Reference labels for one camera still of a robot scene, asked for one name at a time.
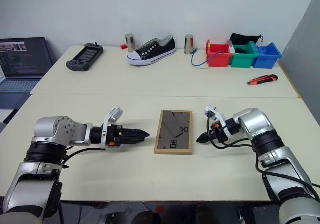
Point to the open laptop computer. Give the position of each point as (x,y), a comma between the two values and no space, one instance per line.
(22,59)

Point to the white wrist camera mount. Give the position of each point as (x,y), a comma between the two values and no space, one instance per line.
(114,114)
(212,110)

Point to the black and white canvas sneaker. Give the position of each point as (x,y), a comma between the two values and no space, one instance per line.
(152,51)

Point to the grey partition panel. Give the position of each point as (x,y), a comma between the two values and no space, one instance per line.
(305,46)

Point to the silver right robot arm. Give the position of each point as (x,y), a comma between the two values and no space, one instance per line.
(255,124)

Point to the red and black utility knife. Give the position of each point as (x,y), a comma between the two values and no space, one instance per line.
(262,79)

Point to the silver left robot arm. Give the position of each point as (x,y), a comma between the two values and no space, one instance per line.
(50,131)

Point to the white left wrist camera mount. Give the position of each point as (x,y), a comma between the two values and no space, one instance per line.
(114,114)

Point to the wooden picture frame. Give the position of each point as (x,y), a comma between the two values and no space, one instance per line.
(175,139)

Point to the blue plastic storage bin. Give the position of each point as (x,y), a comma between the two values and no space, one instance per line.
(266,60)

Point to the metal cup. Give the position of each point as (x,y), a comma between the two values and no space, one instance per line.
(130,42)
(189,44)

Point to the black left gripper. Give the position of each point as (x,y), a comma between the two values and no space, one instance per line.
(117,135)

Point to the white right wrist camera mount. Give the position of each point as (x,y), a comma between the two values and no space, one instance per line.
(212,110)

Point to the small red block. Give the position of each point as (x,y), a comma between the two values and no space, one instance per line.
(123,46)

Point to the green plastic storage bin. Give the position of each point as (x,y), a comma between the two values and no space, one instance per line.
(242,60)

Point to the dark grey handheld game console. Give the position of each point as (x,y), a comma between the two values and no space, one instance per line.
(85,56)

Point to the red plastic storage bin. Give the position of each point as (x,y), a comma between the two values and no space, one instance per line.
(218,59)

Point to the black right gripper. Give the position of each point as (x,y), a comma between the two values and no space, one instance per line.
(218,134)

